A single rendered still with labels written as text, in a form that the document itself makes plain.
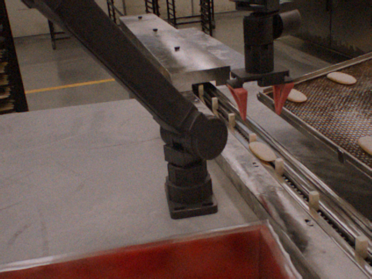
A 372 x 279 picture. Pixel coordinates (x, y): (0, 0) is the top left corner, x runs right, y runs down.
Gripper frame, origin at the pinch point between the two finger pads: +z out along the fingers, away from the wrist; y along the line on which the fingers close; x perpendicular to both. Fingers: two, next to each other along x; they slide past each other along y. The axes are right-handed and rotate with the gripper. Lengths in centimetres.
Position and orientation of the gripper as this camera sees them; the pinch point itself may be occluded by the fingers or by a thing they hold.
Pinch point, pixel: (260, 113)
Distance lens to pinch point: 100.8
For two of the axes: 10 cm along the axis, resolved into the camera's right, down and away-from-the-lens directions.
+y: -9.6, 1.8, -2.1
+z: 0.8, 9.2, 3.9
